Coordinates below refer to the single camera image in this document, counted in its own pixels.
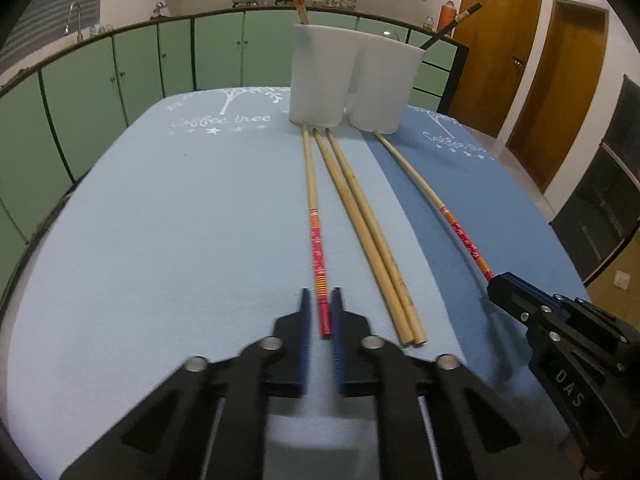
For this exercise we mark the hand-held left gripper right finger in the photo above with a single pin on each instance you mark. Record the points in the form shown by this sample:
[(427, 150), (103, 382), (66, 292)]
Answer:
[(339, 340)]

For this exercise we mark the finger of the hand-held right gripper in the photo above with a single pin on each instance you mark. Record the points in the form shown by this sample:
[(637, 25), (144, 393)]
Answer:
[(537, 290), (515, 300)]

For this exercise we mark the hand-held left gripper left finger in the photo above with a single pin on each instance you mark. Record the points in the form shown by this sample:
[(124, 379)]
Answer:
[(302, 340)]

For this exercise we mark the white two-compartment utensil holder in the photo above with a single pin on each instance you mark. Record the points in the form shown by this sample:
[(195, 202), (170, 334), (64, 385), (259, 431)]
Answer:
[(320, 75)]

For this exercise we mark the black chopstick with white tip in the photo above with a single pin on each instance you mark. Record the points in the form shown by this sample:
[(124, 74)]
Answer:
[(450, 25)]

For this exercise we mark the darker blue printed mat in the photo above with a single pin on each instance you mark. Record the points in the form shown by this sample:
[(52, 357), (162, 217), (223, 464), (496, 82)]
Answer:
[(475, 195)]

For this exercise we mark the light blue printed mat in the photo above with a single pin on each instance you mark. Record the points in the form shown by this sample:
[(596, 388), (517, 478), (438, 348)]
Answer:
[(200, 235)]

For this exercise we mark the orange thermos flask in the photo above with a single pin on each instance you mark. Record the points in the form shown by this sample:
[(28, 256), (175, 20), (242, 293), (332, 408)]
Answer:
[(446, 17)]

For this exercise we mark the small glass jar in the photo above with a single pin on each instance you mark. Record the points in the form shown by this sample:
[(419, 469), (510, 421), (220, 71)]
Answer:
[(428, 22)]

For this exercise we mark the row of glass jars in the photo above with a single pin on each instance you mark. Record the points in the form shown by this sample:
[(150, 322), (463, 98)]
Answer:
[(332, 0)]

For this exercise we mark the small metal kettle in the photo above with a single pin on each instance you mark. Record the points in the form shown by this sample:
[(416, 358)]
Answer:
[(160, 11)]

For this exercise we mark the bottles beside sink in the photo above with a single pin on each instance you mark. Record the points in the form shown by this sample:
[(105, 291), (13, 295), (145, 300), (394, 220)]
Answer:
[(102, 29)]

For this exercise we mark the steel kitchen faucet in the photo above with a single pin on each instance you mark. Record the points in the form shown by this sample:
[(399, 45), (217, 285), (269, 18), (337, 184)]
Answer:
[(77, 20)]

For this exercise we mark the grey window blind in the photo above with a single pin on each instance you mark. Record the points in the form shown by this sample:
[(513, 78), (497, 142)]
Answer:
[(45, 15)]

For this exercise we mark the brown wooden door with frame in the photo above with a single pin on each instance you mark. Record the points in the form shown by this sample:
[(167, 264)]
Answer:
[(560, 100)]

